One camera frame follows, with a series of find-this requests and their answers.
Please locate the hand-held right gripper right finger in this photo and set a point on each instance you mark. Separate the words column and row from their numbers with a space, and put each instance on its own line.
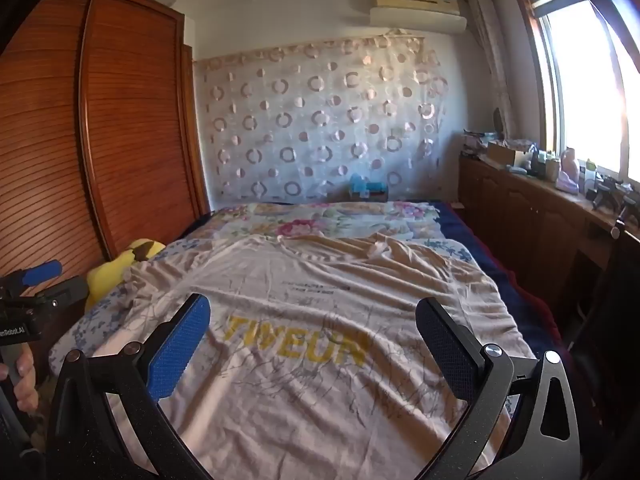
column 450, row 355

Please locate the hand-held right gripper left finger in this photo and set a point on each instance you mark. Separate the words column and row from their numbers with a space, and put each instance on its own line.
column 180, row 345

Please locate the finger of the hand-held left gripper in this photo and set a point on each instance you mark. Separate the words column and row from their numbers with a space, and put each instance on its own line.
column 67, row 290
column 42, row 271

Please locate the beige t-shirt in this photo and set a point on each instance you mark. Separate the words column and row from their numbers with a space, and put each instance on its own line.
column 300, row 320

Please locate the person's left hand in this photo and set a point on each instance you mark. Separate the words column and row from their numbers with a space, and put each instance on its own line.
column 27, row 385

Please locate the blue floral bedsheet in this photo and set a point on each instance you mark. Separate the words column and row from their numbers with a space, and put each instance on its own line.
column 85, row 325

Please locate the yellow plush toy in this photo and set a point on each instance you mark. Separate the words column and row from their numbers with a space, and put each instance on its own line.
column 107, row 275

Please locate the dark blue blanket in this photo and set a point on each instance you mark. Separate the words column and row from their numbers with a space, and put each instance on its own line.
column 520, row 305

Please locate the long wooden cabinet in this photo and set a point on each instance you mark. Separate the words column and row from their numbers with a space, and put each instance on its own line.
column 525, row 220

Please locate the wooden headboard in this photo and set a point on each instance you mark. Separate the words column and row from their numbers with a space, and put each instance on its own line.
column 125, row 135

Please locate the dark furniture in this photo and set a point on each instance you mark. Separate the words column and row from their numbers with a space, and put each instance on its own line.
column 610, row 335

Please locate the pink floral quilt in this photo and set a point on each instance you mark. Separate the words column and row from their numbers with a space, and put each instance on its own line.
column 320, row 220

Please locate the blue plastic bag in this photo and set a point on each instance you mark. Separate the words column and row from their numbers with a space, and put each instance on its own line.
column 360, row 185

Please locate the cardboard box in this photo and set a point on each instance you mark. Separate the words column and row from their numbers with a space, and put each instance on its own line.
column 505, row 154

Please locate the wooden sideboard with clutter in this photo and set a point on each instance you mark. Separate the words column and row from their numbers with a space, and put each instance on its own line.
column 542, row 162

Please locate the pink figurine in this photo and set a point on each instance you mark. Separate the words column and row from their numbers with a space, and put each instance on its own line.
column 568, row 172

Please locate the beige window curtain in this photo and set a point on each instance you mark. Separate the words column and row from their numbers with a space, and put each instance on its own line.
column 492, row 60

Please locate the wooden-framed window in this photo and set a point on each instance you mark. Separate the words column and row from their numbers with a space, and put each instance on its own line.
column 585, row 85

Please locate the circle-patterned wall curtain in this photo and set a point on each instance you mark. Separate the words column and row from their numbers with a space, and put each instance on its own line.
column 320, row 125

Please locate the wall air conditioner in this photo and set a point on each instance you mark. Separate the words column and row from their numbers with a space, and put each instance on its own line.
column 415, row 12

